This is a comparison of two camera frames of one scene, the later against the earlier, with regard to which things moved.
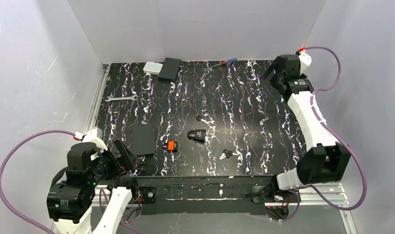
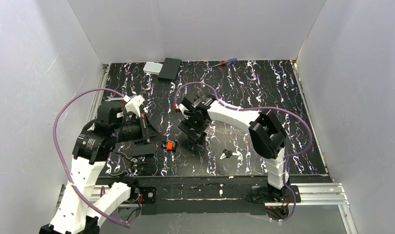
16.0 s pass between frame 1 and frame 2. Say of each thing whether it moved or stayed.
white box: stayed
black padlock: stayed
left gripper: moved
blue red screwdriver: stayed
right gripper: moved
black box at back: stayed
